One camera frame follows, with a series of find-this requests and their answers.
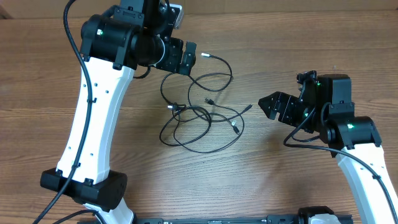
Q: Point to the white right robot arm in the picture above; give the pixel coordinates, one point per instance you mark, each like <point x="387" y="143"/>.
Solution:
<point x="323" y="118"/>

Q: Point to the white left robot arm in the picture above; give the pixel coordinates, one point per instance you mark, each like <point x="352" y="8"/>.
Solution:
<point x="113" y="44"/>

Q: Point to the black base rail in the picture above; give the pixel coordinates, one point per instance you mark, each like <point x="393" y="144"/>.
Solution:
<point x="270" y="219"/>

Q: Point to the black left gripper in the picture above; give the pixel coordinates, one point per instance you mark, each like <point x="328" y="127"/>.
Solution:
<point x="179" y="58"/>

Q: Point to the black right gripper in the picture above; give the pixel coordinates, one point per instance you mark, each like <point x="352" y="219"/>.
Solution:
<point x="288" y="108"/>

